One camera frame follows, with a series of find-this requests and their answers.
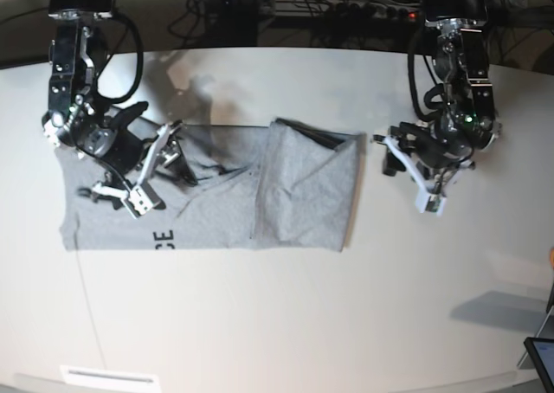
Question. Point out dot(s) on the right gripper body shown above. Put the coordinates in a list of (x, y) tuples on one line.
[(119, 151)]

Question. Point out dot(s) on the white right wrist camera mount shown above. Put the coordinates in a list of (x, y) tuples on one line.
[(143, 198)]

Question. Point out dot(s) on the black tablet screen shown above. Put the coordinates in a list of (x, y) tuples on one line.
[(540, 351)]

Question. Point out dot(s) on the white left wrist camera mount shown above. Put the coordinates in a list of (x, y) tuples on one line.
[(433, 184)]

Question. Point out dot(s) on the white label on table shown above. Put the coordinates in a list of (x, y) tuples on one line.
[(70, 372)]

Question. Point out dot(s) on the white power strip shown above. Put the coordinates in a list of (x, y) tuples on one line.
[(357, 9)]

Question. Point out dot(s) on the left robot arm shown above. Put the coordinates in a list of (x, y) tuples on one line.
[(457, 116)]

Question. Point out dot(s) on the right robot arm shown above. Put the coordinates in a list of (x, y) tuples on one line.
[(80, 116)]

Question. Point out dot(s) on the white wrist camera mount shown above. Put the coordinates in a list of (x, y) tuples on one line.
[(433, 184), (143, 198)]

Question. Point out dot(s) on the grey T-shirt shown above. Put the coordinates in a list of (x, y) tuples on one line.
[(284, 185)]

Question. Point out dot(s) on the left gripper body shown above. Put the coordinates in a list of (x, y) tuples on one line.
[(438, 156)]

